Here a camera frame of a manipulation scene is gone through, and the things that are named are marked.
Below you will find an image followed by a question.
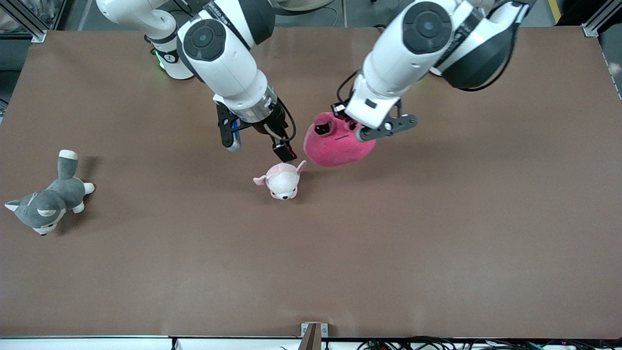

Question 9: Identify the round hot pink plush toy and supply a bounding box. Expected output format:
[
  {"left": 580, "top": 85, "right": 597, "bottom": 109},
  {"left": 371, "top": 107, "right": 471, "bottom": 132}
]
[{"left": 303, "top": 112, "right": 377, "bottom": 168}]

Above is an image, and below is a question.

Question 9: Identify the small pale pink plush animal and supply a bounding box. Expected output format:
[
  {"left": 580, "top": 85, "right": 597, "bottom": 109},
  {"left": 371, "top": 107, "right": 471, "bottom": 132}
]
[{"left": 253, "top": 159, "right": 308, "bottom": 201}]

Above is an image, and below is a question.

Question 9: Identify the white round chair base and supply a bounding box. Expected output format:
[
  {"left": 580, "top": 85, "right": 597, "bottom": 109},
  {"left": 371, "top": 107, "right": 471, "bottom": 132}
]
[{"left": 275, "top": 0, "right": 336, "bottom": 12}]

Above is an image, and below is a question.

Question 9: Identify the grey and white husky plush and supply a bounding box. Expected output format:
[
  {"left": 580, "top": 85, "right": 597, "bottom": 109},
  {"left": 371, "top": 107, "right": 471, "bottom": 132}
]
[{"left": 4, "top": 149, "right": 96, "bottom": 236}]

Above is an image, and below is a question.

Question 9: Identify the metal table edge bracket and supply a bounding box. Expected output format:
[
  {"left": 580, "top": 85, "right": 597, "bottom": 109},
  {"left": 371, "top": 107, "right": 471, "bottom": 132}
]
[{"left": 301, "top": 322, "right": 328, "bottom": 350}]

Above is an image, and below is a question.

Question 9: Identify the bundle of black cables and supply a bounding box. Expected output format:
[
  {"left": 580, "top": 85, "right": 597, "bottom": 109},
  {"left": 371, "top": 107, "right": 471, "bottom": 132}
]
[{"left": 357, "top": 336, "right": 622, "bottom": 350}]

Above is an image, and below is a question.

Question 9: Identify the aluminium frame profile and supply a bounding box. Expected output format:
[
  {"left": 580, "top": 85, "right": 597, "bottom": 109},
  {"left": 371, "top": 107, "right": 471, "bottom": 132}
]
[
  {"left": 582, "top": 0, "right": 622, "bottom": 37},
  {"left": 0, "top": 0, "right": 47, "bottom": 43}
]

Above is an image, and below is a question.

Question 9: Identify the white table edge rail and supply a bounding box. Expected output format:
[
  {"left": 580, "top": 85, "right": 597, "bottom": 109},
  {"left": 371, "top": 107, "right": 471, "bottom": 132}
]
[{"left": 0, "top": 336, "right": 304, "bottom": 350}]

